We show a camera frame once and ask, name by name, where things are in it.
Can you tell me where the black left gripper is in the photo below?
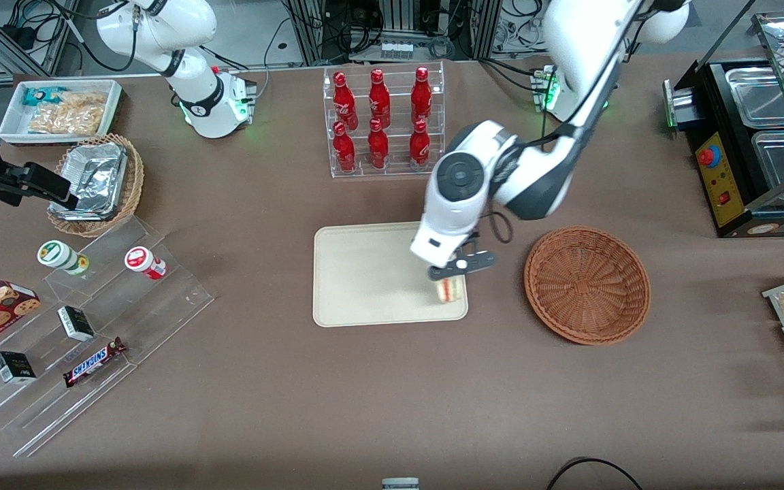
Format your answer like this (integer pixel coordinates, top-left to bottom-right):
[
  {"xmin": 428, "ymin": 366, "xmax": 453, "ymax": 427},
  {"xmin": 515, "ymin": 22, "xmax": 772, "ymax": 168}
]
[{"xmin": 428, "ymin": 231, "xmax": 497, "ymax": 289}]

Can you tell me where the triangular sandwich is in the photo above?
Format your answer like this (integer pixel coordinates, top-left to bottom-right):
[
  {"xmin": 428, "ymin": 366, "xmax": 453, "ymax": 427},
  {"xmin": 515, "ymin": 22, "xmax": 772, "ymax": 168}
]
[{"xmin": 436, "ymin": 274, "xmax": 467, "ymax": 304}]

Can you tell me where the beige plastic tray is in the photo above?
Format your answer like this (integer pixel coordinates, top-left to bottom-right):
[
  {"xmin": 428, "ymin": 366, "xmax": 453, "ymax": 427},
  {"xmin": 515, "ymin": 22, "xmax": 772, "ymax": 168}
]
[{"xmin": 312, "ymin": 219, "xmax": 469, "ymax": 328}]

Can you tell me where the light brown wicker basket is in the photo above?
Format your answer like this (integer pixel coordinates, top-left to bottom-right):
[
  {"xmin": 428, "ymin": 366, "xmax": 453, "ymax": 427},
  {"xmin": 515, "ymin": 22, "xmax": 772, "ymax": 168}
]
[{"xmin": 46, "ymin": 133, "xmax": 145, "ymax": 238}]

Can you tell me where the dark brown round wicker basket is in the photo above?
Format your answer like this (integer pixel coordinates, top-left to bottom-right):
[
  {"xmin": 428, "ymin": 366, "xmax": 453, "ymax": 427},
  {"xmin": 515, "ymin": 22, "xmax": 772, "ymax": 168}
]
[{"xmin": 523, "ymin": 225, "xmax": 651, "ymax": 346}]

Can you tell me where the aluminium foil container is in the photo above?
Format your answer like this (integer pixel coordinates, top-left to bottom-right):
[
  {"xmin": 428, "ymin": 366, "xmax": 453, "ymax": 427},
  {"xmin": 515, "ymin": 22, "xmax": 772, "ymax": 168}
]
[{"xmin": 50, "ymin": 142, "xmax": 128, "ymax": 221}]

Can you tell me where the white rectangular snack bin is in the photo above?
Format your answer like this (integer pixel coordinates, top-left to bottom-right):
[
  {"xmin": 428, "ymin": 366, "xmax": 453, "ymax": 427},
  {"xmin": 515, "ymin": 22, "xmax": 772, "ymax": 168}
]
[{"xmin": 0, "ymin": 79, "xmax": 124, "ymax": 145}]

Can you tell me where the green lid snack cup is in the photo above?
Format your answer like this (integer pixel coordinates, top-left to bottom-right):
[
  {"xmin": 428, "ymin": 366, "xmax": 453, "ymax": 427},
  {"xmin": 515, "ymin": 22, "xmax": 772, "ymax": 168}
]
[{"xmin": 37, "ymin": 240, "xmax": 90, "ymax": 276}]

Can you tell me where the clear bag of chips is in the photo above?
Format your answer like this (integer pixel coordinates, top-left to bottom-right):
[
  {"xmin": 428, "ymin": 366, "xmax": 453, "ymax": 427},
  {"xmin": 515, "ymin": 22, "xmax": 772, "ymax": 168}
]
[{"xmin": 27, "ymin": 91, "xmax": 108, "ymax": 136}]

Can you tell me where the teal snack packet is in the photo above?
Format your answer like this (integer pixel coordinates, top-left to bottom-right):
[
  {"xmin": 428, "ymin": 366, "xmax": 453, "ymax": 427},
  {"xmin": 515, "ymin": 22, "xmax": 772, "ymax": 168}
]
[{"xmin": 21, "ymin": 85, "xmax": 67, "ymax": 107}]

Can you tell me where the red lid snack cup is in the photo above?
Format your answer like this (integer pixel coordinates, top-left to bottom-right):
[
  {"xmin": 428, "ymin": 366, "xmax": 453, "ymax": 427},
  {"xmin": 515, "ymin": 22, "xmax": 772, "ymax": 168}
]
[{"xmin": 124, "ymin": 246, "xmax": 167, "ymax": 281}]

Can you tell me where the clear acrylic bottle rack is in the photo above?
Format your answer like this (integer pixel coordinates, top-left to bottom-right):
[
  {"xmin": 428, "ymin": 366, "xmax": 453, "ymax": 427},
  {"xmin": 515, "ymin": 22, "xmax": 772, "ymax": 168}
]
[{"xmin": 323, "ymin": 61, "xmax": 446, "ymax": 179}]

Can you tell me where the small black carton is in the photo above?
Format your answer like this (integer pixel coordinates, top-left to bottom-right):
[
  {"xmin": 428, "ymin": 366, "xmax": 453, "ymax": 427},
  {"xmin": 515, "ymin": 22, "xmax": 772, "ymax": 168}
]
[
  {"xmin": 57, "ymin": 306, "xmax": 95, "ymax": 342},
  {"xmin": 0, "ymin": 351, "xmax": 37, "ymax": 385}
]

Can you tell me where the red cola bottle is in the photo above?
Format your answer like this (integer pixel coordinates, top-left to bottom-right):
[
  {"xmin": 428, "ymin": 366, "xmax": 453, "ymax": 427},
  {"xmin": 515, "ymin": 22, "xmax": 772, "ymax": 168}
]
[
  {"xmin": 368, "ymin": 69, "xmax": 391, "ymax": 130},
  {"xmin": 333, "ymin": 121, "xmax": 357, "ymax": 173},
  {"xmin": 332, "ymin": 71, "xmax": 359, "ymax": 131},
  {"xmin": 409, "ymin": 119, "xmax": 431, "ymax": 169},
  {"xmin": 411, "ymin": 66, "xmax": 433, "ymax": 127},
  {"xmin": 367, "ymin": 118, "xmax": 389, "ymax": 170}
]

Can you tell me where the clear acrylic stepped display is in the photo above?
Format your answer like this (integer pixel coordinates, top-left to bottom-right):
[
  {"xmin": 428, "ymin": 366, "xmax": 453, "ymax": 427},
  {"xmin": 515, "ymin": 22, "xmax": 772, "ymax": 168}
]
[{"xmin": 0, "ymin": 216, "xmax": 215, "ymax": 458}]

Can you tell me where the Snickers chocolate bar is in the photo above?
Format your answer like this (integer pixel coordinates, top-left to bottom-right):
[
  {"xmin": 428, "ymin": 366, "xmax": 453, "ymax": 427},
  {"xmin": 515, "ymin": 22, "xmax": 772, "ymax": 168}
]
[{"xmin": 62, "ymin": 337, "xmax": 127, "ymax": 389}]

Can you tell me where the black food warmer machine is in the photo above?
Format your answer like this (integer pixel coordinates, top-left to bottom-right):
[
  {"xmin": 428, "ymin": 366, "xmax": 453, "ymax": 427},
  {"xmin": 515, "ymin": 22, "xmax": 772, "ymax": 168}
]
[{"xmin": 662, "ymin": 10, "xmax": 784, "ymax": 238}]

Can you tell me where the black floor cable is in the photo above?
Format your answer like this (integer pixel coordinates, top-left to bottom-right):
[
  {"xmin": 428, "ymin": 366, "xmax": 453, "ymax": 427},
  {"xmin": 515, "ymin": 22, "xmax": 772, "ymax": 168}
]
[{"xmin": 545, "ymin": 457, "xmax": 644, "ymax": 490}]

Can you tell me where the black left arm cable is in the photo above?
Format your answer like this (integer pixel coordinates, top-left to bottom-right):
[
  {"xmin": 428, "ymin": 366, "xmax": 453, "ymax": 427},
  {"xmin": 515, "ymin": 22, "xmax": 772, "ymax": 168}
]
[{"xmin": 484, "ymin": 0, "xmax": 658, "ymax": 244}]

